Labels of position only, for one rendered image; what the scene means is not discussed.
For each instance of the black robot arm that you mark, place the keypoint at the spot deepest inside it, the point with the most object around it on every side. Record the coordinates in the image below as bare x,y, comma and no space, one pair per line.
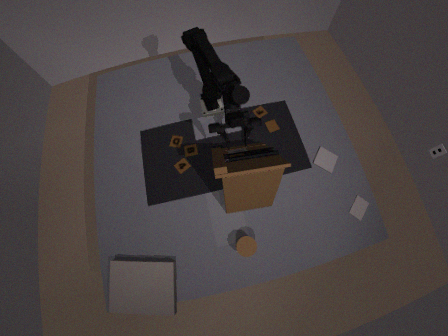
220,82

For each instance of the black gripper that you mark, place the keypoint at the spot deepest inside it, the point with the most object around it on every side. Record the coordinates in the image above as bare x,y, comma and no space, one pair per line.
220,128

